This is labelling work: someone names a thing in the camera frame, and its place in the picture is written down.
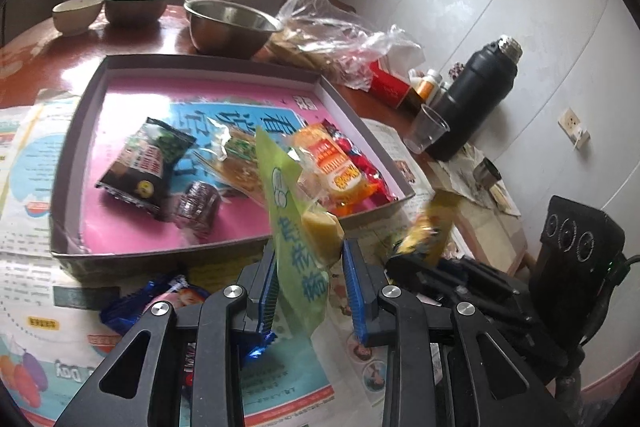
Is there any orange corn snack packet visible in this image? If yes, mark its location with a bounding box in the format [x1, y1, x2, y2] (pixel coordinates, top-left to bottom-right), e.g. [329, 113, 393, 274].
[290, 122, 381, 218]

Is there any black thermos flask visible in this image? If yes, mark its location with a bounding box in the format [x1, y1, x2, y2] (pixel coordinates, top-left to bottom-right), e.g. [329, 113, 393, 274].
[425, 35, 523, 162]

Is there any colourful printed newspaper sheet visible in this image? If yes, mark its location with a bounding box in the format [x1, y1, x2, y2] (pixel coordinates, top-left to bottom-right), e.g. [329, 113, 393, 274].
[0, 99, 88, 258]
[0, 119, 436, 427]

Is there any steel bowl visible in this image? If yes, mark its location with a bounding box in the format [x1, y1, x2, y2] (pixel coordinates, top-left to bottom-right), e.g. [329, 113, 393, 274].
[182, 0, 283, 60]
[100, 0, 178, 26]

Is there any yellow snack packet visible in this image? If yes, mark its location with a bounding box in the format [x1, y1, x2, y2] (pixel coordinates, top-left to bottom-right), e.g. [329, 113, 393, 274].
[397, 189, 466, 265]

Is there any clear plastic cup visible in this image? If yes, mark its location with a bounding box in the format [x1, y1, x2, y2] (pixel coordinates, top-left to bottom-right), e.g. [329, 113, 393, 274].
[402, 103, 451, 155]

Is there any white wall socket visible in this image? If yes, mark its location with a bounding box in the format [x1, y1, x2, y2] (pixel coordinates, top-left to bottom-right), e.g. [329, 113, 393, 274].
[557, 107, 591, 150]

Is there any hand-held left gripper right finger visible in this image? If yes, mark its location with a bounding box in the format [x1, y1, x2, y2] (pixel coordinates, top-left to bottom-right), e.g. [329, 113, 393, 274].
[341, 239, 571, 427]

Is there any red carton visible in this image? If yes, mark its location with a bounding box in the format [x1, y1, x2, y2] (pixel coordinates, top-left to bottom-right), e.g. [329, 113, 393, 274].
[367, 59, 426, 110]

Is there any small metal cup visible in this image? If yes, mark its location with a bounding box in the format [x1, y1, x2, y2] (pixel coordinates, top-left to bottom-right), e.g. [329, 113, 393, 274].
[472, 158, 502, 188]

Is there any crumpled white paper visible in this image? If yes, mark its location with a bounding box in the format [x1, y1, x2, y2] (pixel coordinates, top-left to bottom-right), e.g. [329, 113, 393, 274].
[430, 142, 521, 212]

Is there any light wooden stool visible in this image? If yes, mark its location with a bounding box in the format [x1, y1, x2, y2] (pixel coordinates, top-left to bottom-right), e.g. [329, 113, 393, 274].
[440, 194, 531, 280]

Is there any grey cardboard box pink inside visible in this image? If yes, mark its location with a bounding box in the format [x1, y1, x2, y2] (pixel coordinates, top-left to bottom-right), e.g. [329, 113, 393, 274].
[49, 53, 417, 280]

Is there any black green snack packet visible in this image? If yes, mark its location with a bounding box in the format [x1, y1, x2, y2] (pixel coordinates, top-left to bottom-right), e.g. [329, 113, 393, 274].
[96, 117, 197, 222]

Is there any blue snack packet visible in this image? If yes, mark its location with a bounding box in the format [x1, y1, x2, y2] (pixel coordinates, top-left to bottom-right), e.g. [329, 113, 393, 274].
[99, 274, 279, 360]

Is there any clear plastic bag with bread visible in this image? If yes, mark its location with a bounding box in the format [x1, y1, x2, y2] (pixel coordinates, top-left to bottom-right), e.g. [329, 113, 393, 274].
[267, 0, 426, 92]

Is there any beige ceramic bowl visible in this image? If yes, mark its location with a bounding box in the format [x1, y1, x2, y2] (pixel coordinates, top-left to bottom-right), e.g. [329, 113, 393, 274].
[52, 0, 103, 35]

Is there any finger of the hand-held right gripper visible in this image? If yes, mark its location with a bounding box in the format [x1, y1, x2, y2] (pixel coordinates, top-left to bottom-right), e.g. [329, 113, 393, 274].
[479, 306, 584, 384]
[386, 251, 527, 309]

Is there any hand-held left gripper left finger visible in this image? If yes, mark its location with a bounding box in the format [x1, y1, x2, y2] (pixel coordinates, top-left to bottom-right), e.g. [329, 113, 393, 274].
[55, 244, 282, 427]

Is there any red snack packet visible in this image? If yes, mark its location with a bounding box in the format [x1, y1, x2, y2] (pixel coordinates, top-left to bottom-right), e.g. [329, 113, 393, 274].
[322, 119, 401, 208]

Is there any light green cake packet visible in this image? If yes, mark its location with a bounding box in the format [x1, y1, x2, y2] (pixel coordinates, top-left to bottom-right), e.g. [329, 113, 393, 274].
[255, 127, 346, 338]

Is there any orange medicine bottle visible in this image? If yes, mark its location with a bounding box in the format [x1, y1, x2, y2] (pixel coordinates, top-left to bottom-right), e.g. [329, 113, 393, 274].
[414, 74, 438, 102]

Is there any dark purple snack packet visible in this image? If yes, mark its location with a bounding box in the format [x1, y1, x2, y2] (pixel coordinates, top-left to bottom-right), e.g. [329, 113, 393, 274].
[172, 179, 223, 244]

